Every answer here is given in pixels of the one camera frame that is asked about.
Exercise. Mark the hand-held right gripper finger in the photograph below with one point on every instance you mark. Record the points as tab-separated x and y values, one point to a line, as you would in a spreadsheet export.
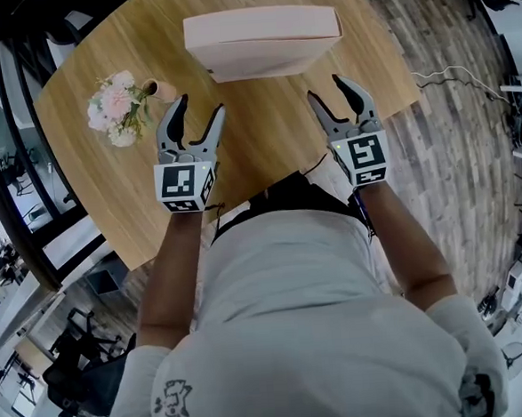
328	125
364	104

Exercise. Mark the pink and white flower bouquet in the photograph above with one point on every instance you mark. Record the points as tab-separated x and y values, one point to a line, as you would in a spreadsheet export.
113	108

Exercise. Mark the person's black trousers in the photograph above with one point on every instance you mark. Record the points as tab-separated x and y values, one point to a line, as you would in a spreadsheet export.
287	197

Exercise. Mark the person's white t-shirt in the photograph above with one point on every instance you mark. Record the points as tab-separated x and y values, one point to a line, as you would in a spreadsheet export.
305	333

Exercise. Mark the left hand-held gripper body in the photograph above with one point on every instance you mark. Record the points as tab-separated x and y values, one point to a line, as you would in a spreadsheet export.
178	182

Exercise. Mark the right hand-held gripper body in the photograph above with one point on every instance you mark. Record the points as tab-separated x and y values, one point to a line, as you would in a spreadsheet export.
366	155

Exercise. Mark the person's right forearm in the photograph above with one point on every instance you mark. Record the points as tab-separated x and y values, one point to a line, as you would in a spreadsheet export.
406	246

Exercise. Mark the grey square bin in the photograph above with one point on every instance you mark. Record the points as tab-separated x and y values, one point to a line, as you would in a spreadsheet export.
105	276

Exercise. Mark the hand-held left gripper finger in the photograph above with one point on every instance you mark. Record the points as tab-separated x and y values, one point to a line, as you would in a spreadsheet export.
211	137
166	129

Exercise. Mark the person's white shoe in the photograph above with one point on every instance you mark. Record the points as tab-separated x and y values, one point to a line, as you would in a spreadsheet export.
327	172

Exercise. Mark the person's left forearm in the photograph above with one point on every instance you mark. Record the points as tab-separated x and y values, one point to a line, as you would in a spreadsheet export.
172	276

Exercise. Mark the black office chair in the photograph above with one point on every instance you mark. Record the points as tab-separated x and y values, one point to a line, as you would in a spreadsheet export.
83	371

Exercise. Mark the small beige vase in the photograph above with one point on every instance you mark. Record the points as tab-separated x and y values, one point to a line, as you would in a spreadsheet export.
161	88

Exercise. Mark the pink object box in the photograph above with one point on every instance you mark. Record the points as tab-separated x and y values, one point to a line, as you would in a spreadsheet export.
254	43

